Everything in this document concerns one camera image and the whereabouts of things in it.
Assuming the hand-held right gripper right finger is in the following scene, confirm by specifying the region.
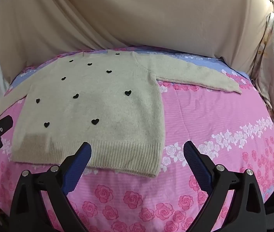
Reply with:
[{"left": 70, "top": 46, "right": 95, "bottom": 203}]
[{"left": 183, "top": 140, "right": 266, "bottom": 232}]

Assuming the cream sweater with black hearts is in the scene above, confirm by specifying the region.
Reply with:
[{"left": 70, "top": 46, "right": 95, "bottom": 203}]
[{"left": 0, "top": 51, "right": 242, "bottom": 179}]

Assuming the beige cloth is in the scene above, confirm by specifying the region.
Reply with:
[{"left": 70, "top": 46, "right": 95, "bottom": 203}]
[{"left": 0, "top": 0, "right": 274, "bottom": 76}]

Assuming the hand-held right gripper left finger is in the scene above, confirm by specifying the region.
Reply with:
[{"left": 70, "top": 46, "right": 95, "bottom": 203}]
[{"left": 9, "top": 142, "right": 92, "bottom": 232}]

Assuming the pink floral bed sheet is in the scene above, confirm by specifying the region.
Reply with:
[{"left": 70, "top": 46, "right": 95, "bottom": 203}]
[{"left": 0, "top": 45, "right": 274, "bottom": 232}]

